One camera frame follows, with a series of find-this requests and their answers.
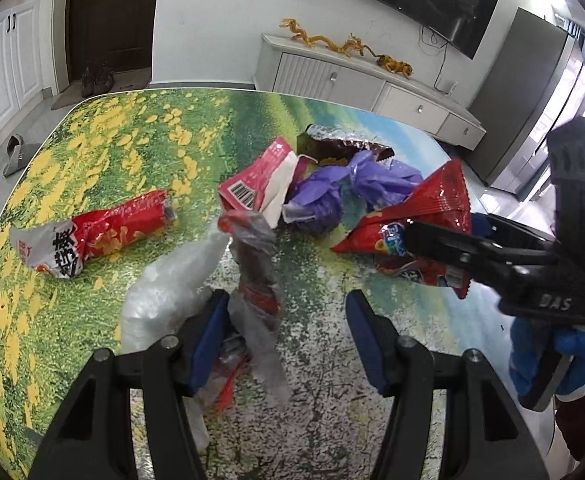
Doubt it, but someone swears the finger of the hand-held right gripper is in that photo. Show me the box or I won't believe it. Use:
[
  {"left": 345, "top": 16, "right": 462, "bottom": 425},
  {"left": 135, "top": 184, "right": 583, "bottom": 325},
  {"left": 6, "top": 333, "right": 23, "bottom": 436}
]
[
  {"left": 405, "top": 219, "right": 557, "bottom": 302},
  {"left": 471, "top": 212, "right": 557, "bottom": 252}
]

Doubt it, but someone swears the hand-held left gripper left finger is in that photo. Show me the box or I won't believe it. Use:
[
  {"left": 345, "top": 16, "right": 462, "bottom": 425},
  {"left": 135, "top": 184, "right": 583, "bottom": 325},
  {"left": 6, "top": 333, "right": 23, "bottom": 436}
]
[{"left": 27, "top": 289, "right": 233, "bottom": 480}]

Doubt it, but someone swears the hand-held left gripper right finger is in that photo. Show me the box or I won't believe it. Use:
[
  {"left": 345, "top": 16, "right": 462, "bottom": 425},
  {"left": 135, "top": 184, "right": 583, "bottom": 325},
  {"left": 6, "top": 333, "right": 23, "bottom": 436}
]
[{"left": 345, "top": 289, "right": 550, "bottom": 480}]

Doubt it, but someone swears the red chip bag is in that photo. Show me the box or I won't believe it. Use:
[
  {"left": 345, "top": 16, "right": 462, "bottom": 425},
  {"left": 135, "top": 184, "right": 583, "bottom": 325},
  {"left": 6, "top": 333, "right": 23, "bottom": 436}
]
[{"left": 331, "top": 159, "right": 473, "bottom": 301}]

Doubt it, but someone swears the clear plastic bag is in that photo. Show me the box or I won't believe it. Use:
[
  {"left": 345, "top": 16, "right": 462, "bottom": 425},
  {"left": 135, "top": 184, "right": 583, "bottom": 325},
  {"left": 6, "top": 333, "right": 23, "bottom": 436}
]
[{"left": 120, "top": 230, "right": 233, "bottom": 453}]

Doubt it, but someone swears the clear red wrapper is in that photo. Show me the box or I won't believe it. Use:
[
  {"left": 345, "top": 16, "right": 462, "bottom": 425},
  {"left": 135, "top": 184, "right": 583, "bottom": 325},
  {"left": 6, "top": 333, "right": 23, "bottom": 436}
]
[{"left": 216, "top": 210, "right": 291, "bottom": 411}]

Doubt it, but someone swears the purple plastic bag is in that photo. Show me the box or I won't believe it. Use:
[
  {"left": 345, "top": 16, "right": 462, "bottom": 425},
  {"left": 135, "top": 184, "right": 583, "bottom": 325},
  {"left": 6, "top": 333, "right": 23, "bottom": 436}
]
[{"left": 281, "top": 151, "right": 425, "bottom": 236}]

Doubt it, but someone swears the red and white snack wrapper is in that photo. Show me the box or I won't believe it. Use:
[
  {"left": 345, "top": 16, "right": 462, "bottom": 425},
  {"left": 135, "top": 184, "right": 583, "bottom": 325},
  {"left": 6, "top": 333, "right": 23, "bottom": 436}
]
[{"left": 10, "top": 190, "right": 178, "bottom": 278}]

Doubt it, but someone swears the dark brown foil wrapper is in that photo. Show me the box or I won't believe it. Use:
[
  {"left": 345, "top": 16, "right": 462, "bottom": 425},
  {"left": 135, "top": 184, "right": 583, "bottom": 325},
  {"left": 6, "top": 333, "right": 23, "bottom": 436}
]
[{"left": 296, "top": 124, "right": 395, "bottom": 168}]

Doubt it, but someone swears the red paper carton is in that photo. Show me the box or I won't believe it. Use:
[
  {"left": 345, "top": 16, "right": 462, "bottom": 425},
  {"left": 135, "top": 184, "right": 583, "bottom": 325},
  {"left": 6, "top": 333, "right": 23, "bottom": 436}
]
[{"left": 218, "top": 137, "right": 315, "bottom": 226}]

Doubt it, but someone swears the person's right forearm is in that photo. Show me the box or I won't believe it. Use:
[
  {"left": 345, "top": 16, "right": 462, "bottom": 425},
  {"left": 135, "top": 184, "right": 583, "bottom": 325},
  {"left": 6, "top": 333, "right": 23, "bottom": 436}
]
[{"left": 555, "top": 355, "right": 585, "bottom": 480}]

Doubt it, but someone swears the person's right hand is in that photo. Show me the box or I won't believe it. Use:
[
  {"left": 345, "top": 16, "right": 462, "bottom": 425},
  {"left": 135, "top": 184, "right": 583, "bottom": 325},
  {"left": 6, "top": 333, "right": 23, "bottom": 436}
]
[{"left": 508, "top": 317, "right": 585, "bottom": 402}]

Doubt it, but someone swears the grey refrigerator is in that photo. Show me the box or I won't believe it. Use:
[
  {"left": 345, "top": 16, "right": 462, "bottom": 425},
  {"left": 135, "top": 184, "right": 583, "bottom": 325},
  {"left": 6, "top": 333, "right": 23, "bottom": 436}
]
[{"left": 467, "top": 7, "right": 585, "bottom": 193}]

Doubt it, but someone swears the small golden dragon figurine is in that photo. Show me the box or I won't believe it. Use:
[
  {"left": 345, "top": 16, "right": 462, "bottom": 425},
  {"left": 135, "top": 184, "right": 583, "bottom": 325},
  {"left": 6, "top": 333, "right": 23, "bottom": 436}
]
[{"left": 376, "top": 54, "right": 415, "bottom": 81}]

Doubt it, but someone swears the landscape print table cover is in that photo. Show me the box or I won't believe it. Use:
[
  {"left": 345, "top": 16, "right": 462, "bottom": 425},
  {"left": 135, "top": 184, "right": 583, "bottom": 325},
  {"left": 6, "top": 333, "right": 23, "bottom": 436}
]
[{"left": 0, "top": 87, "right": 518, "bottom": 480}]

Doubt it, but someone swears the white television cabinet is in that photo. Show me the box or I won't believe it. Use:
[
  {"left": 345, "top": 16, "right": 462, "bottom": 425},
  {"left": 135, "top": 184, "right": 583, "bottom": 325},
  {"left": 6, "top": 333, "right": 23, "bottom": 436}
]
[{"left": 253, "top": 34, "right": 487, "bottom": 150}]

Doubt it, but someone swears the long golden dragon figurine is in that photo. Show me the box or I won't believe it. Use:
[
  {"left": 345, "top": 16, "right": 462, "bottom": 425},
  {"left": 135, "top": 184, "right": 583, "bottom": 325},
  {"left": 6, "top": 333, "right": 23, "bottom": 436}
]
[{"left": 280, "top": 17, "right": 374, "bottom": 58}]

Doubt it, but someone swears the dark brown door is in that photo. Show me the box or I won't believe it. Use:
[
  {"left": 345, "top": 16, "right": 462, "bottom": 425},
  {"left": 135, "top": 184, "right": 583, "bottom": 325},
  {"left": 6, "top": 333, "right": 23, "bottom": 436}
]
[{"left": 67, "top": 0, "right": 166, "bottom": 93}]

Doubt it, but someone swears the white shoe cabinet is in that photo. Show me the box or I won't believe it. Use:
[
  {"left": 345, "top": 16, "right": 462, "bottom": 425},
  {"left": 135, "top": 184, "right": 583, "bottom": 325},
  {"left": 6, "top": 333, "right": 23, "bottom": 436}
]
[{"left": 0, "top": 0, "right": 56, "bottom": 161}]

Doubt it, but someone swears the black television cable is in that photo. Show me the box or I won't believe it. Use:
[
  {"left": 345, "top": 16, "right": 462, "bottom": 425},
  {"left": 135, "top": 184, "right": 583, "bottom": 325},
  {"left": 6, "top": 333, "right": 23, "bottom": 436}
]
[{"left": 419, "top": 24, "right": 460, "bottom": 92}]

